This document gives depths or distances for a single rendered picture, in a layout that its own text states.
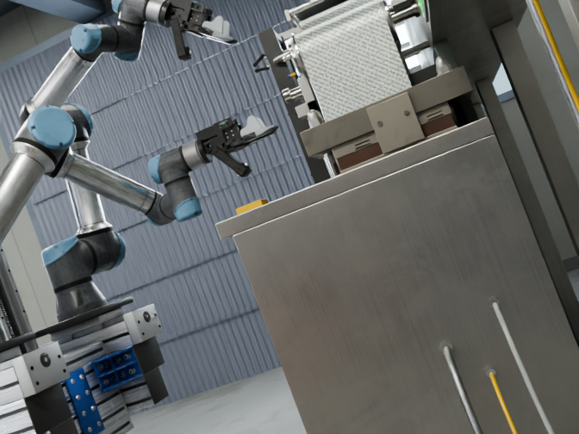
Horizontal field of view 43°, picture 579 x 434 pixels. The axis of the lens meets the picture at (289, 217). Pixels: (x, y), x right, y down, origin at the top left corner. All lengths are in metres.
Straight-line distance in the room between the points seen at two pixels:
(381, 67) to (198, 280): 3.79
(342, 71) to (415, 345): 0.73
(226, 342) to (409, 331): 3.92
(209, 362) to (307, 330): 3.93
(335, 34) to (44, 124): 0.76
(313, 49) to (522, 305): 0.83
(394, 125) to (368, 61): 0.29
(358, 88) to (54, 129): 0.76
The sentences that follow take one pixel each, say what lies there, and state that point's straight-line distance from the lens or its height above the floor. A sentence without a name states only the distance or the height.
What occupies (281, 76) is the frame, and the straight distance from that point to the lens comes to 2.33.
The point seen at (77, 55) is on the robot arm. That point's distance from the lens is 2.13.
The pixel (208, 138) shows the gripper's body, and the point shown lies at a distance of 2.00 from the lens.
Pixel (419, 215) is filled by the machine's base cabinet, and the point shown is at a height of 0.75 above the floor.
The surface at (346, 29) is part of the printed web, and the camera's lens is 1.97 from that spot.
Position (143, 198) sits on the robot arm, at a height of 1.06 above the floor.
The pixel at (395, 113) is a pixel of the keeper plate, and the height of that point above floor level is 0.99.
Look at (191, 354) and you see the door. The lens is 5.67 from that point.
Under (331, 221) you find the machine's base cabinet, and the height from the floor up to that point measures 0.81.
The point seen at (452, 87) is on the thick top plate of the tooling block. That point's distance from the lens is 1.73.
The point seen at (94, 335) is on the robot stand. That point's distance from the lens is 2.25.
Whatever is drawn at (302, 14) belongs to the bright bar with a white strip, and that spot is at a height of 1.44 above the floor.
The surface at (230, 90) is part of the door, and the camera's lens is 5.39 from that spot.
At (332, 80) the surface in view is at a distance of 1.96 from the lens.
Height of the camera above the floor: 0.79
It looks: 2 degrees up
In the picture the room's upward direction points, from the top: 21 degrees counter-clockwise
